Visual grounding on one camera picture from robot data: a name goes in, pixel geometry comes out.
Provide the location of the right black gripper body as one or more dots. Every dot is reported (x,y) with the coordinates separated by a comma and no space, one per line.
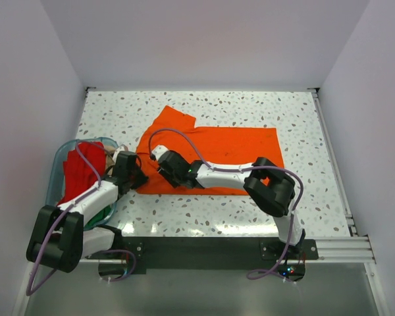
(172,179)

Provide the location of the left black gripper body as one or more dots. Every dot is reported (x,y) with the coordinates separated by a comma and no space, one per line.
(137,177)

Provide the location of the orange t shirt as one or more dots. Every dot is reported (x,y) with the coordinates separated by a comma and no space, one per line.
(224,145)

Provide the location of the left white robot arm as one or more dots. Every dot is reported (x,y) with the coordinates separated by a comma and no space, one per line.
(59,239)

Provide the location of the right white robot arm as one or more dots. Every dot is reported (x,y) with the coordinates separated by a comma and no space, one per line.
(276,191)

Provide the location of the beige t shirt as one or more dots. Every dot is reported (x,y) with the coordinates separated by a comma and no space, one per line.
(109,161)

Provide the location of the red t shirt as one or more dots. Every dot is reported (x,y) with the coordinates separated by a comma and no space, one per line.
(78,174)

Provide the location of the green t shirt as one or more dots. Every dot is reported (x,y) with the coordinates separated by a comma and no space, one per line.
(101,218)

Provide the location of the clear blue plastic bin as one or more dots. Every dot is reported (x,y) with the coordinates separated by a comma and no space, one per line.
(56,185)

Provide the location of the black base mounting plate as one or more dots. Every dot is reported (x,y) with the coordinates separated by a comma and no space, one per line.
(202,253)

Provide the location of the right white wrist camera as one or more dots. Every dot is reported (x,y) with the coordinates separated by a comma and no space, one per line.
(158,152)

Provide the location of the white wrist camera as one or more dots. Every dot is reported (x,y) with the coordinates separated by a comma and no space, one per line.
(118,150)
(158,152)

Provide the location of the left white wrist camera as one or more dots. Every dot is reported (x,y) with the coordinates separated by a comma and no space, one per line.
(118,150)

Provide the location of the aluminium frame rail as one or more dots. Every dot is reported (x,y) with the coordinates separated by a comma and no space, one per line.
(320,250)

